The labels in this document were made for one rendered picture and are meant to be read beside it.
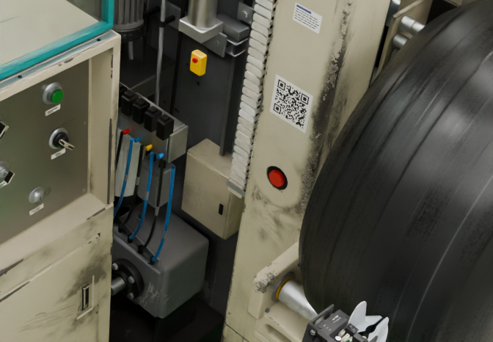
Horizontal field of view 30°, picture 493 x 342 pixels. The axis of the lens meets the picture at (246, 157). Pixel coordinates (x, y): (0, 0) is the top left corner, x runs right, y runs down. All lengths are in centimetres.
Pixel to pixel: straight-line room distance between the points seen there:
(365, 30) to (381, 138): 26
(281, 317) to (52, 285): 42
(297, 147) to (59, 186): 44
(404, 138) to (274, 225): 50
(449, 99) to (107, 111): 63
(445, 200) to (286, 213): 49
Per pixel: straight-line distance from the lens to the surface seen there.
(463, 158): 117
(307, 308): 157
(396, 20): 180
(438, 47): 124
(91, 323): 191
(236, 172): 165
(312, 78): 141
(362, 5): 136
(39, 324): 178
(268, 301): 160
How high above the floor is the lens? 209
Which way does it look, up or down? 40 degrees down
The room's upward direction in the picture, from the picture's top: 9 degrees clockwise
